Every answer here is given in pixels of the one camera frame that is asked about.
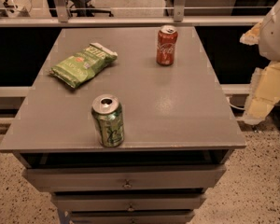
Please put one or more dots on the grey bottom drawer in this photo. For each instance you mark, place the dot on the grey bottom drawer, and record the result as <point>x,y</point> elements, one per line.
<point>140,217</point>

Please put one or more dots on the grey drawer cabinet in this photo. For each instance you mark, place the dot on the grey drawer cabinet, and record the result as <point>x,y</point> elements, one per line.
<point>172,116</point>

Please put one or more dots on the red coke can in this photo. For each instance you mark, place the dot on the red coke can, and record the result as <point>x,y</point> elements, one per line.
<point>167,37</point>

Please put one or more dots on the grey metal railing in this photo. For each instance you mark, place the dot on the grey metal railing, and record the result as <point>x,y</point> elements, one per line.
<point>112,13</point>

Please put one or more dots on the grey top drawer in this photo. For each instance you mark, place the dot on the grey top drawer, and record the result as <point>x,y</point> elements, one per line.
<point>125,178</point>

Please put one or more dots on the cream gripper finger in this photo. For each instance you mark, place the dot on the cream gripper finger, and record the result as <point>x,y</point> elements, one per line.
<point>264,93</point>
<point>251,37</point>

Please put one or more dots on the grey drawer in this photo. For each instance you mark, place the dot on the grey drawer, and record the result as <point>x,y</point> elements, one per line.
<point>129,202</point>
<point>140,217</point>
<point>125,178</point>

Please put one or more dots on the grey middle drawer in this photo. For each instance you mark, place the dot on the grey middle drawer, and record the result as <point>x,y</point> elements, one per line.
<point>129,202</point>

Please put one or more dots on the green chip bag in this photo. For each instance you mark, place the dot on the green chip bag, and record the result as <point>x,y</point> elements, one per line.
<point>84,65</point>

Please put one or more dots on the green soda can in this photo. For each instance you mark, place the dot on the green soda can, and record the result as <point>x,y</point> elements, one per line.
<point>107,114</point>

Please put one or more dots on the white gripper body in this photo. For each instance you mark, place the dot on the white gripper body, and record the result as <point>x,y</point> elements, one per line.
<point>276,36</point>

